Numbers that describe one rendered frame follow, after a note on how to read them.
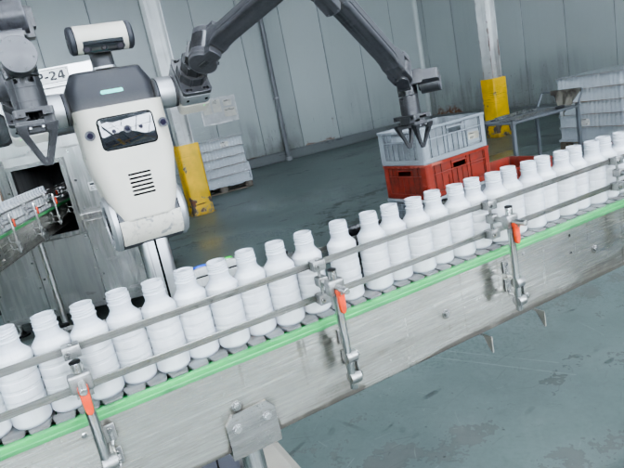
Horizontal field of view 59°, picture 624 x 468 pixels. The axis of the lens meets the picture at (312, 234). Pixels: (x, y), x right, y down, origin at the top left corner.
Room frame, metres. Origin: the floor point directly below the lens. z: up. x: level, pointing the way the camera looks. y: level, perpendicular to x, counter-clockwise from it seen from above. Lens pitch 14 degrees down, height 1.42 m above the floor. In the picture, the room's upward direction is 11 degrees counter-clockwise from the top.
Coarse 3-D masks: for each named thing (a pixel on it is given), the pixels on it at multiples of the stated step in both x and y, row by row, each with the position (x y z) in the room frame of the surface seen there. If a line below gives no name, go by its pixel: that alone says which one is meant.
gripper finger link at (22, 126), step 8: (16, 120) 0.98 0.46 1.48; (24, 120) 0.99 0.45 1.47; (40, 120) 0.98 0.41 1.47; (16, 128) 0.97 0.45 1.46; (24, 128) 0.97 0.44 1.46; (32, 128) 0.98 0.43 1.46; (40, 128) 0.99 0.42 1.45; (48, 128) 0.99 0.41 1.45; (56, 128) 0.99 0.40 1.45; (24, 136) 0.97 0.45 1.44; (56, 136) 1.00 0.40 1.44; (32, 144) 0.98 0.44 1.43; (56, 144) 1.00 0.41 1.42; (40, 152) 0.99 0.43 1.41; (48, 160) 0.99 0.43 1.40
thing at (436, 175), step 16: (448, 160) 3.43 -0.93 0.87; (464, 160) 3.53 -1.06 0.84; (480, 160) 3.61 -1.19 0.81; (400, 176) 3.53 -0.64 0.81; (416, 176) 3.42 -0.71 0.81; (432, 176) 3.35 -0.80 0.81; (448, 176) 3.44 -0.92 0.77; (464, 176) 3.51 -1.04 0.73; (480, 176) 3.59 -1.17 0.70; (400, 192) 3.56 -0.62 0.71; (416, 192) 3.44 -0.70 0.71
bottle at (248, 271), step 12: (240, 252) 1.02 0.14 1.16; (252, 252) 1.00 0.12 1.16; (240, 264) 0.99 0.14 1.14; (252, 264) 1.00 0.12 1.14; (240, 276) 0.99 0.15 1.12; (252, 276) 0.98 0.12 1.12; (264, 276) 1.00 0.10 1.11; (264, 288) 0.99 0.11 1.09; (252, 300) 0.98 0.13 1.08; (264, 300) 0.99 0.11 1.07; (252, 312) 0.98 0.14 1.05; (264, 312) 0.98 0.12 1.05; (264, 324) 0.98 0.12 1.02; (276, 324) 1.01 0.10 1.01
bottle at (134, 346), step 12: (120, 288) 0.92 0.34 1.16; (108, 300) 0.90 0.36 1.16; (120, 300) 0.89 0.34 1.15; (120, 312) 0.89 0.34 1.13; (132, 312) 0.90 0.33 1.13; (108, 324) 0.89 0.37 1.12; (120, 324) 0.88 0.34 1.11; (120, 336) 0.88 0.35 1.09; (132, 336) 0.88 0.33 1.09; (144, 336) 0.90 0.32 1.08; (120, 348) 0.88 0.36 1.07; (132, 348) 0.88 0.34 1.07; (144, 348) 0.89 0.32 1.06; (120, 360) 0.89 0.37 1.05; (132, 360) 0.88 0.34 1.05; (132, 372) 0.88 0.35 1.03; (144, 372) 0.88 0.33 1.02
